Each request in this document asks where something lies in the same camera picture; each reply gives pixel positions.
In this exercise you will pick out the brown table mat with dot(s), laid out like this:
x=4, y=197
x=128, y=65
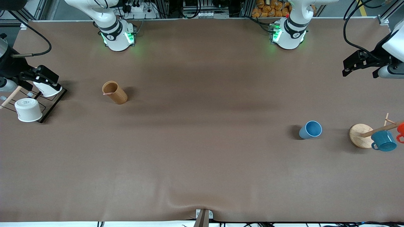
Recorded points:
x=202, y=142

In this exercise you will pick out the white cup with printed bottom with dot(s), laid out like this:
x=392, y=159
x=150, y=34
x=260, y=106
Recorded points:
x=28, y=110

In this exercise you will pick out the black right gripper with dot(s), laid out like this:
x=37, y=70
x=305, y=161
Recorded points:
x=11, y=69

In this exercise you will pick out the brown wooden cylinder holder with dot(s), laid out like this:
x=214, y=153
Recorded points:
x=115, y=93

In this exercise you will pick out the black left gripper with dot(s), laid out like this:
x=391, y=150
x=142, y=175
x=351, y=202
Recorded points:
x=376, y=55

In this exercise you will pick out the white power strip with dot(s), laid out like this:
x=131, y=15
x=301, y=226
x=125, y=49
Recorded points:
x=139, y=11

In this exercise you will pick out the metal table edge clamp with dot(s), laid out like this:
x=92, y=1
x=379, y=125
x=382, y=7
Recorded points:
x=203, y=217

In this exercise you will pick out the plain white cup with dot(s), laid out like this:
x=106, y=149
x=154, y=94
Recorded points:
x=49, y=90

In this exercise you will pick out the wooden mug tree stand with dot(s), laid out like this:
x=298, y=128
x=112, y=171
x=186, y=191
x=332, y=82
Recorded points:
x=361, y=135

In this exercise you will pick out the orange-red mug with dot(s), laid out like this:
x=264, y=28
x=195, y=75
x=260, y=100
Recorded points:
x=401, y=130

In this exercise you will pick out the teal enamel mug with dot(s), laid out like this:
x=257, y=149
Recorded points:
x=383, y=141

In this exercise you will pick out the bag of orange buns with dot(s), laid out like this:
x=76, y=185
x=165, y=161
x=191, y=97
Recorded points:
x=271, y=8

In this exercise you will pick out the light blue plastic cup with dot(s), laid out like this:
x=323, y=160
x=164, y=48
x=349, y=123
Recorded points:
x=311, y=130

